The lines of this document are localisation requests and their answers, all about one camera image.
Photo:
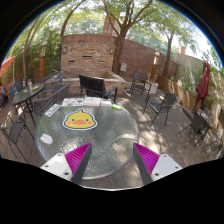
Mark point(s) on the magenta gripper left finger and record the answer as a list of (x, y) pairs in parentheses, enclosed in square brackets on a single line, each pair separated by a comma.
[(70, 166)]

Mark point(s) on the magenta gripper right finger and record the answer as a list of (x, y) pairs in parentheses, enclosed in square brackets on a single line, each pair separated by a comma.
[(153, 166)]

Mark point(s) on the round glass patio table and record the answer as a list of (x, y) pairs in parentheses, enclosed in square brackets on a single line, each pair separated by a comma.
[(112, 139)]

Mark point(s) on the dark chair far right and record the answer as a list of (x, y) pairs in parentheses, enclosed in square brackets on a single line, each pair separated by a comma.
[(200, 124)]

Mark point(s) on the dark wicker chair right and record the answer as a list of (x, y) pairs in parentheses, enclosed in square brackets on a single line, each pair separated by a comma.
[(168, 101)]

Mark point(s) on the colourful printed sheet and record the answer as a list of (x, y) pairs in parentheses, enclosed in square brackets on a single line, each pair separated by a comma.
[(68, 102)]

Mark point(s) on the grey mesh chair left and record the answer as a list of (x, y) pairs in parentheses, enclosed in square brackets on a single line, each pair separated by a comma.
[(41, 105)]

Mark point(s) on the green and white small box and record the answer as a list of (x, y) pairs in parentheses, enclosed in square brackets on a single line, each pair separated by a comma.
[(116, 107)]

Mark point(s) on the black slatted patio chair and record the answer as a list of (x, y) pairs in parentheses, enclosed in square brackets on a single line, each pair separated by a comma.
[(95, 87)]

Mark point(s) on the small round side table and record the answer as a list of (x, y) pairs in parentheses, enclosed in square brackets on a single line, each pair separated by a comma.
[(26, 94)]

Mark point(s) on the black metal chair back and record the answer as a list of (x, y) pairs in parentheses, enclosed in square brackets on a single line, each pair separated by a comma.
[(138, 82)]

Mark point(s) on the closed maroon patio umbrella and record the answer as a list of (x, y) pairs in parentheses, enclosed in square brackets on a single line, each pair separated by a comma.
[(203, 86)]

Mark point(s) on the large tree trunk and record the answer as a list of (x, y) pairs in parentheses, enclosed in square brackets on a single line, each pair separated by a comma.
[(122, 15)]

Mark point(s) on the brick fountain wall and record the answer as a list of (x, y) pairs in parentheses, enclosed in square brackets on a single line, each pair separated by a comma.
[(91, 55)]

